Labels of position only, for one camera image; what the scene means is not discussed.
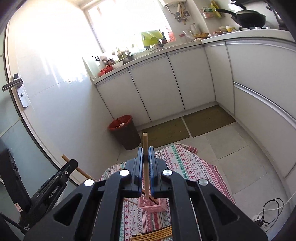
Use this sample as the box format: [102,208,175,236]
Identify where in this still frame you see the silver door handle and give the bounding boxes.
[2,73,29,108]

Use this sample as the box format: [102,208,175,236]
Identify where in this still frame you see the black chopstick with gold band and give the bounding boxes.
[132,226,172,237]

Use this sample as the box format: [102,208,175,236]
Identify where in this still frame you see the white power strip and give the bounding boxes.
[252,214,264,225]

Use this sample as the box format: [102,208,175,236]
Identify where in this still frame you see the black wok pan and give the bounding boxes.
[215,9,266,29]

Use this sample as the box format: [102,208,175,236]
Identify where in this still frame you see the red brown trash bin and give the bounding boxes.
[108,115,141,150]

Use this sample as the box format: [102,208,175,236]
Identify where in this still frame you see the bamboo chopstick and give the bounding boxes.
[142,133,150,198]
[130,230,172,241]
[61,154,97,182]
[130,228,172,240]

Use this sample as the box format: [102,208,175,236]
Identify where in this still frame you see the right olive floor mat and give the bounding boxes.
[183,105,235,137]

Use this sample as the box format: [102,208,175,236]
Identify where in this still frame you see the green plastic container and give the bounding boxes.
[141,30,163,48]

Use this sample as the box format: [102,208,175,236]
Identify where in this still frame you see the patterned red green tablecloth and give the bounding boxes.
[92,158,241,240]

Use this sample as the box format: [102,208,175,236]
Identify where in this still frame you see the white cable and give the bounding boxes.
[256,189,296,217]

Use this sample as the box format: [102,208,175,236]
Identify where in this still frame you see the olive floor mat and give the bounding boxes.
[183,105,235,137]
[142,118,190,148]

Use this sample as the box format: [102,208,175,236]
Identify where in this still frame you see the bamboo chopstick in basket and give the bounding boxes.
[61,154,97,182]

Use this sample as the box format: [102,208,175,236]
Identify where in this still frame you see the black cable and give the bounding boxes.
[254,197,285,232]

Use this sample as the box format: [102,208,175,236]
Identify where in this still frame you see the white kitchen cabinets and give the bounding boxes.
[94,29,295,182]

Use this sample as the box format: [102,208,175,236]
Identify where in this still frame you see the pink perforated utensil basket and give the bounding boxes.
[138,196,167,213]

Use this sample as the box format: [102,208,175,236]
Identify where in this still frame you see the left olive floor mat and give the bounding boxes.
[142,118,190,148]

